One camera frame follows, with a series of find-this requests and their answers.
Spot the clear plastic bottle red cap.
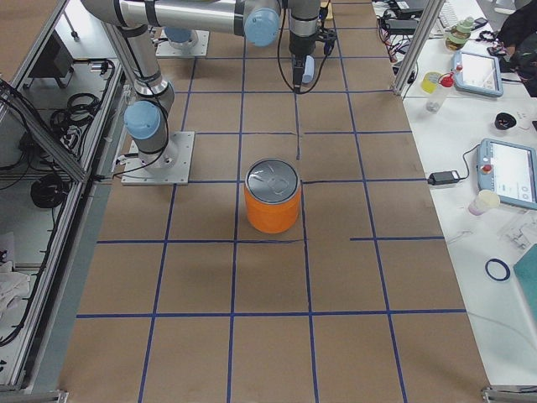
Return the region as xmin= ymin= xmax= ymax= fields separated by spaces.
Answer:
xmin=425 ymin=72 xmax=455 ymax=113

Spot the blue tape ring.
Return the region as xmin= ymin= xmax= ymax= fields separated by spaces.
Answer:
xmin=485 ymin=259 xmax=512 ymax=283

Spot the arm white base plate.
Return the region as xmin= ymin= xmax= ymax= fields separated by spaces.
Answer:
xmin=155 ymin=29 xmax=210 ymax=59
xmin=121 ymin=131 xmax=195 ymax=186

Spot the green jar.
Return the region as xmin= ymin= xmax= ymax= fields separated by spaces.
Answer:
xmin=445 ymin=17 xmax=474 ymax=51

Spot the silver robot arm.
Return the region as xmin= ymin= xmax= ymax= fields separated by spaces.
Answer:
xmin=83 ymin=1 xmax=337 ymax=170

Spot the blue teach pendant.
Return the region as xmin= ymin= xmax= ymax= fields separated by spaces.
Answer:
xmin=452 ymin=50 xmax=503 ymax=97
xmin=477 ymin=139 xmax=536 ymax=210

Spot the yellow tape roll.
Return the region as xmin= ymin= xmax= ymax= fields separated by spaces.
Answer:
xmin=420 ymin=71 xmax=441 ymax=94

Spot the orange can silver lid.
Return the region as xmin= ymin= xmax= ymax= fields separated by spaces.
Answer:
xmin=244 ymin=159 xmax=301 ymax=234

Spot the black power adapter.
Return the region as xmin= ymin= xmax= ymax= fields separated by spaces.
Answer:
xmin=427 ymin=170 xmax=461 ymax=186

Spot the light blue plastic cup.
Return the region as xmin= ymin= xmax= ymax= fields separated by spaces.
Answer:
xmin=302 ymin=55 xmax=315 ymax=84

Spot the aluminium frame post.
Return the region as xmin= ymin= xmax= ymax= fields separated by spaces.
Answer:
xmin=392 ymin=0 xmax=445 ymax=96

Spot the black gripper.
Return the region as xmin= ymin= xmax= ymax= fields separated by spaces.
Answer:
xmin=289 ymin=27 xmax=336 ymax=91

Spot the black cable bundle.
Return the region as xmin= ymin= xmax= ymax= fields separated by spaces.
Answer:
xmin=50 ymin=92 xmax=102 ymax=146

